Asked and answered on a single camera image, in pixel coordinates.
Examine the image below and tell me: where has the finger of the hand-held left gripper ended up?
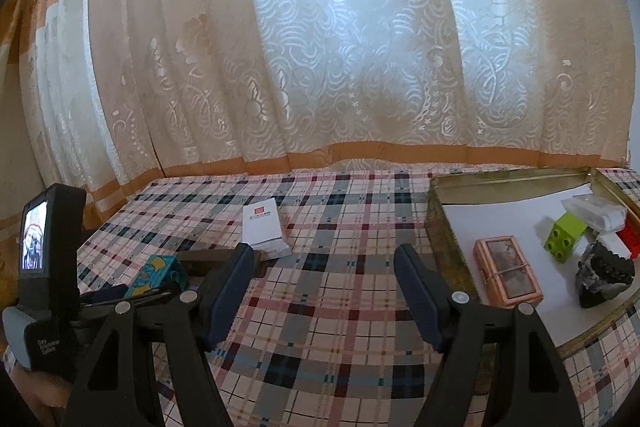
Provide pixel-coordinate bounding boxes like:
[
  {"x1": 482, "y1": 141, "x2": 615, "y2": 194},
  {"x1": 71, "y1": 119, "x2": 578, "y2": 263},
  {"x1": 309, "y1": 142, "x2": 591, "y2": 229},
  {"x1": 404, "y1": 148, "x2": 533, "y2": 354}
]
[{"x1": 79, "y1": 284, "x2": 132, "y2": 309}]

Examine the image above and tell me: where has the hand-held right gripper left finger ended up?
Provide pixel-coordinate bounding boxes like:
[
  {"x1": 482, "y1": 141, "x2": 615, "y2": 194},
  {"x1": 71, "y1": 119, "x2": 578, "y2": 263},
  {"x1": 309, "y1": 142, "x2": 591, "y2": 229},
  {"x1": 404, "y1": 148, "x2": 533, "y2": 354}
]
[{"x1": 60, "y1": 243, "x2": 256, "y2": 427}]

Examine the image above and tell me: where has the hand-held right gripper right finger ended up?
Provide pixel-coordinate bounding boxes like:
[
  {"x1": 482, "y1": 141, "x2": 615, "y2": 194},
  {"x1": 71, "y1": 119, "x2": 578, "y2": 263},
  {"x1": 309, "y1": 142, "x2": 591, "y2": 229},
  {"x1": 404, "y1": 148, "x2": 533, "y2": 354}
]
[{"x1": 393, "y1": 243, "x2": 586, "y2": 427}]

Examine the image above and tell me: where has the teal printed toy block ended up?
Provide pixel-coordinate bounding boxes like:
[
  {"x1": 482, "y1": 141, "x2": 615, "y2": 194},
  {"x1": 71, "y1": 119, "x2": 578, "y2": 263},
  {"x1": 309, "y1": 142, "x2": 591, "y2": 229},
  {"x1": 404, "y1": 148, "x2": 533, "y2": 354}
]
[{"x1": 125, "y1": 255, "x2": 188, "y2": 298}]

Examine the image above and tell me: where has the gold tin tray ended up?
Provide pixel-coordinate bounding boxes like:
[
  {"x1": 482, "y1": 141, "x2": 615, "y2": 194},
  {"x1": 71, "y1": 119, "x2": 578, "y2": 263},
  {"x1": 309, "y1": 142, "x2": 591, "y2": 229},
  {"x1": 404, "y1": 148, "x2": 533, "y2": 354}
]
[{"x1": 426, "y1": 167, "x2": 640, "y2": 360}]

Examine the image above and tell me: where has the pink card box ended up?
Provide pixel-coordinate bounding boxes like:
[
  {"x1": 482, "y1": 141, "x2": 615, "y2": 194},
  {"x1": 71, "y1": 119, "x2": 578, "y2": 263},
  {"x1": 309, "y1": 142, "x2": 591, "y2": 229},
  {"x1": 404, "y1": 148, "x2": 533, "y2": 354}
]
[{"x1": 474, "y1": 235, "x2": 544, "y2": 308}]

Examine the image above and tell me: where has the green toy block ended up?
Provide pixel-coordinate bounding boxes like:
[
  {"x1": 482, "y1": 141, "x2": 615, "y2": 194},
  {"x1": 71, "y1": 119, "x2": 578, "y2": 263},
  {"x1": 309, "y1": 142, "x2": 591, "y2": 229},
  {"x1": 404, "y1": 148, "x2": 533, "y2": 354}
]
[{"x1": 544, "y1": 213, "x2": 590, "y2": 264}]

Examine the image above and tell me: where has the clear plastic case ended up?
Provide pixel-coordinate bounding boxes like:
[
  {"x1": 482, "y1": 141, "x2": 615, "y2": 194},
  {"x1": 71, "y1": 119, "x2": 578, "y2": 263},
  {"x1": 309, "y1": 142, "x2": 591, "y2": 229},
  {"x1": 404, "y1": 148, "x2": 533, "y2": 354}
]
[{"x1": 561, "y1": 193, "x2": 628, "y2": 232}]

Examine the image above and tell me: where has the white toy block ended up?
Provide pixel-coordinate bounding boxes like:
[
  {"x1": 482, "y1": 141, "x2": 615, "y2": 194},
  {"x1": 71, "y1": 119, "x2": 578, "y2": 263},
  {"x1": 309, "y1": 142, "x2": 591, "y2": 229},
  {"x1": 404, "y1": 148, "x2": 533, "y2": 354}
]
[{"x1": 595, "y1": 232, "x2": 632, "y2": 260}]

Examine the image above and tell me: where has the person's left forearm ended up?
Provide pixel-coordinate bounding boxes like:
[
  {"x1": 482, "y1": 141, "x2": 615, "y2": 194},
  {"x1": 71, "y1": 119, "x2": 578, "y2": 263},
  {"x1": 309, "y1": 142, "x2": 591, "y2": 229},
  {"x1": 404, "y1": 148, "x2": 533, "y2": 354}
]
[{"x1": 9, "y1": 363, "x2": 58, "y2": 424}]

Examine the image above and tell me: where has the white paper box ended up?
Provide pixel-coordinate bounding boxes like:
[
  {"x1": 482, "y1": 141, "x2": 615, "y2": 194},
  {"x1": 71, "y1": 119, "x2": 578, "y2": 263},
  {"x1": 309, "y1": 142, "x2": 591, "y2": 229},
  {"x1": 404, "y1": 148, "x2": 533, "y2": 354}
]
[{"x1": 241, "y1": 199, "x2": 292, "y2": 260}]

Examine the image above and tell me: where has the plaid bed sheet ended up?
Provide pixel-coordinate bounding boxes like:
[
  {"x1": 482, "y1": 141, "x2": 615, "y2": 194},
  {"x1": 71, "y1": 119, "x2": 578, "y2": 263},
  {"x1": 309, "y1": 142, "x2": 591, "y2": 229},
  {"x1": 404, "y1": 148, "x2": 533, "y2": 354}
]
[{"x1": 0, "y1": 167, "x2": 640, "y2": 427}]

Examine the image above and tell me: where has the black textured object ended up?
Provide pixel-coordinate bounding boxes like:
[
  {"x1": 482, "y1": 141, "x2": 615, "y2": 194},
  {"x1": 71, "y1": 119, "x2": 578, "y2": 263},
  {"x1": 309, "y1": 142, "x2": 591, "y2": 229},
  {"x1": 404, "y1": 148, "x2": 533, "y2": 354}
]
[{"x1": 576, "y1": 242, "x2": 636, "y2": 309}]

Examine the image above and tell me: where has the red toy block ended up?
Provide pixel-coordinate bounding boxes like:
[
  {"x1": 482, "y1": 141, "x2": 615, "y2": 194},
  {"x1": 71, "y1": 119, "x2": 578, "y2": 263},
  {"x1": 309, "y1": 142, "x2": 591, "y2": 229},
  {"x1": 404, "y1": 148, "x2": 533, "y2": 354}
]
[{"x1": 619, "y1": 222, "x2": 640, "y2": 262}]

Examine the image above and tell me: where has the cream lace curtain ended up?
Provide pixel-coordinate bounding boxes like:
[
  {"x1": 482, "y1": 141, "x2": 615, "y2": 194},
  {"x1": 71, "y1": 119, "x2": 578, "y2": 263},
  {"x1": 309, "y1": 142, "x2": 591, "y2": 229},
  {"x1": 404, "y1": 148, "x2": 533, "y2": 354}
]
[{"x1": 0, "y1": 0, "x2": 633, "y2": 233}]

